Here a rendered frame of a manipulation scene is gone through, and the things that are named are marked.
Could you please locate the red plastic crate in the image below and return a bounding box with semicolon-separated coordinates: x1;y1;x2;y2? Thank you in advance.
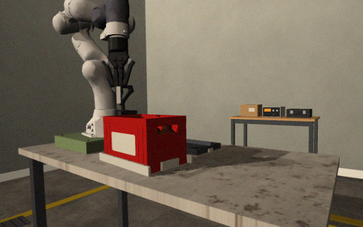
103;114;187;173

